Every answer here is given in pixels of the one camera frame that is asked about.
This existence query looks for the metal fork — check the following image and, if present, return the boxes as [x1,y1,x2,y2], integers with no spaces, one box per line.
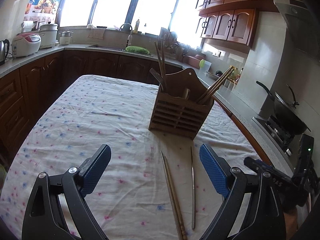
[149,68,167,91]

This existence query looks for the kitchen sink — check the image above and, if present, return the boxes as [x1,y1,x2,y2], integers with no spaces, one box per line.
[87,44,151,56]

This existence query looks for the kitchen faucet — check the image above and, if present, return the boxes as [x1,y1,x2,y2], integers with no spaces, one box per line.
[119,23,133,47]

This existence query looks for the kitchen window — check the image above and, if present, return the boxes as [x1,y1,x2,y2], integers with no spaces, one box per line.
[56,0,202,48]

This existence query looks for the right hand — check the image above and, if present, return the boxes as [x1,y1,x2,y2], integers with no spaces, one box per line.
[284,207,298,240]

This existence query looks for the gas stove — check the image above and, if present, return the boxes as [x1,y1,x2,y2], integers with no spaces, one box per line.
[252,117,299,159]

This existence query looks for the white floral tablecloth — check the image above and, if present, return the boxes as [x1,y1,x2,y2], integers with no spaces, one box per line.
[1,75,258,239]

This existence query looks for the black wok with lid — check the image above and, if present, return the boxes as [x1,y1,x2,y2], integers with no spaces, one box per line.
[256,81,311,135]

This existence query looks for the wooden utensil holder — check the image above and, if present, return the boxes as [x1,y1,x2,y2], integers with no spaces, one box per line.
[149,68,214,140]

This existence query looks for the wooden chopstick under gripper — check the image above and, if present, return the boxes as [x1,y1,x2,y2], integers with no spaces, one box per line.
[160,151,185,240]

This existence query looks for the wooden chopstick thin curved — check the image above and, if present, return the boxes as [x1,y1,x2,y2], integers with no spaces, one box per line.
[197,65,232,104]

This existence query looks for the plate with vegetables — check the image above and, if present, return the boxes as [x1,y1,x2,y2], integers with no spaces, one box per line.
[206,70,223,80]

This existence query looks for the clear jug green lid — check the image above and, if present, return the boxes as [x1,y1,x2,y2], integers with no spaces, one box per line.
[199,59,212,73]

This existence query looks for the pink storage box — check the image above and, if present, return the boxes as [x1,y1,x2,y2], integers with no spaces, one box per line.
[187,55,204,68]

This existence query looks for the range hood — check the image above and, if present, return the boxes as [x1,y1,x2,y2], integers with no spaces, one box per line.
[273,0,319,61]

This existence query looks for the dish drying rack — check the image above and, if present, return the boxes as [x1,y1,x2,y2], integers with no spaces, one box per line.
[157,27,188,62]

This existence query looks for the green dish mat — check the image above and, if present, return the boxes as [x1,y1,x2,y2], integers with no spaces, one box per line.
[125,46,150,55]

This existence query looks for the small white steamer pot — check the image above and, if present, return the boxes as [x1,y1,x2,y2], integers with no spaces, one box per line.
[59,31,73,46]

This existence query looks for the white red rice cooker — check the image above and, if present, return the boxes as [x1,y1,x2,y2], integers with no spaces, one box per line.
[11,32,41,57]

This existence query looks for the electric kettle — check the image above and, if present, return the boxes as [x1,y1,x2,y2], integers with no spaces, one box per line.
[0,39,10,65]

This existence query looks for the large white cooker pot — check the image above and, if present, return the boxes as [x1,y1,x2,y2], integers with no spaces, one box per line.
[39,22,58,49]

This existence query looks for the yellow dish soap bottle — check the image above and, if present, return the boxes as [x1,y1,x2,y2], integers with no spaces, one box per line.
[133,19,140,34]

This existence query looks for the upper wooden cabinets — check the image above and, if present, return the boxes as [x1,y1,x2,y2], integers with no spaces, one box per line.
[196,0,300,47]

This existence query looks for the fruit beach poster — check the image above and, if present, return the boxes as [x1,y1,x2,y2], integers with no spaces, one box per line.
[23,0,61,24]

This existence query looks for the wall power outlet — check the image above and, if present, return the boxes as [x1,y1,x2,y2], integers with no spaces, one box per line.
[213,50,221,57]

